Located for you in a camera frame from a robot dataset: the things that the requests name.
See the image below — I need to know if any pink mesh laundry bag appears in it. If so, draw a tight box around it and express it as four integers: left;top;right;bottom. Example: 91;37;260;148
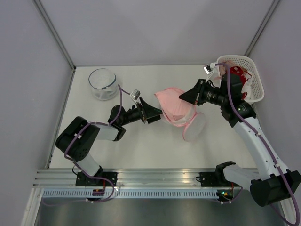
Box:
161;108;206;142

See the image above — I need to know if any blue-rimmed mesh laundry bag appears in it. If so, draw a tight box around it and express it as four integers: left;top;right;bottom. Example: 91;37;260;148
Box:
88;68;117;101

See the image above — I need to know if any white plastic basket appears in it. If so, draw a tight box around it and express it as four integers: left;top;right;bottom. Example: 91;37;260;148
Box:
217;55;265;104

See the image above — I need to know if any pale pink garment in basket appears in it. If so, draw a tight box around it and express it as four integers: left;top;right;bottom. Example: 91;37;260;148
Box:
211;60;238;82

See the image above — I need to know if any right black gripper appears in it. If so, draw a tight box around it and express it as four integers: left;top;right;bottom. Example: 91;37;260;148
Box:
179;78;228;106

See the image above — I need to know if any right aluminium frame post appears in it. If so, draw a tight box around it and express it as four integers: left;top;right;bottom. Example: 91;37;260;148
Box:
244;0;282;57

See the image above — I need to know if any left aluminium frame post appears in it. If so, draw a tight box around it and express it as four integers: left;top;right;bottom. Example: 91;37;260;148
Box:
32;0;76;72

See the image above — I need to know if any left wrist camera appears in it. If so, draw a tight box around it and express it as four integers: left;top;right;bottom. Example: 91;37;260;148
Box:
130;89;141;101

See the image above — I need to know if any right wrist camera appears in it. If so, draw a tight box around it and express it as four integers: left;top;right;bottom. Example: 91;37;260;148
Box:
203;63;218;81

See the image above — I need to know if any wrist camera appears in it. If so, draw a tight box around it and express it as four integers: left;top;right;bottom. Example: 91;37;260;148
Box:
203;63;218;81
130;89;141;101

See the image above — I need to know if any pink bra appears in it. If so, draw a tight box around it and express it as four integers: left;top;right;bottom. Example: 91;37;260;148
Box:
155;87;196;121

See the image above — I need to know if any aluminium frame post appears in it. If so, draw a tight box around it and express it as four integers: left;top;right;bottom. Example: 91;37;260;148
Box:
32;0;76;72
244;0;282;57

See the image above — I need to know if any red bra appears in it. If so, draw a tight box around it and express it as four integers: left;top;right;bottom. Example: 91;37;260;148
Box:
230;66;253;100

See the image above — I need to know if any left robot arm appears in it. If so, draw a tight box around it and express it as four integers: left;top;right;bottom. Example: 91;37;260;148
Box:
55;98;162;187

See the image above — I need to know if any white slotted cable duct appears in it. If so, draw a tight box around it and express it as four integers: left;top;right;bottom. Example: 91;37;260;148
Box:
42;188;218;199

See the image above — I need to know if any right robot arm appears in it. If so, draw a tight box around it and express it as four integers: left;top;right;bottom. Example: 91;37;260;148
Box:
179;74;301;207

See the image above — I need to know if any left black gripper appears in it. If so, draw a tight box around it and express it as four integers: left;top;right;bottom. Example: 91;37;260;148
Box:
120;97;164;126

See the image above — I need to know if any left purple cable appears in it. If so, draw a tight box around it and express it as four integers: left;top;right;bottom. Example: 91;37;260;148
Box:
63;84;132;163

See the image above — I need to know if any aluminium mounting rail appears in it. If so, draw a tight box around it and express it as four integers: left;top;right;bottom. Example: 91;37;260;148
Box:
33;168;214;189

